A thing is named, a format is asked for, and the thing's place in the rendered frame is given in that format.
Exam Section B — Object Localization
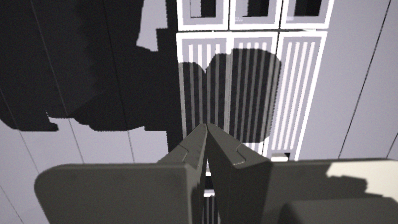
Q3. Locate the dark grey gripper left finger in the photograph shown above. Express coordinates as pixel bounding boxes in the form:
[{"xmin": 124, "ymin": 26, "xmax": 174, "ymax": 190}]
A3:
[{"xmin": 34, "ymin": 124, "xmax": 207, "ymax": 224}]

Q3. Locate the black server rack frame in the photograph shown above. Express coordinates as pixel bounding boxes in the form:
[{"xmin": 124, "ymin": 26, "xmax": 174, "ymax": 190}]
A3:
[{"xmin": 0, "ymin": 0, "xmax": 398, "ymax": 224}]

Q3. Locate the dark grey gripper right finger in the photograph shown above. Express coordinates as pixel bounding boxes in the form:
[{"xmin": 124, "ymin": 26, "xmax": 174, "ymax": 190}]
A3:
[{"xmin": 206, "ymin": 123, "xmax": 398, "ymax": 224}]

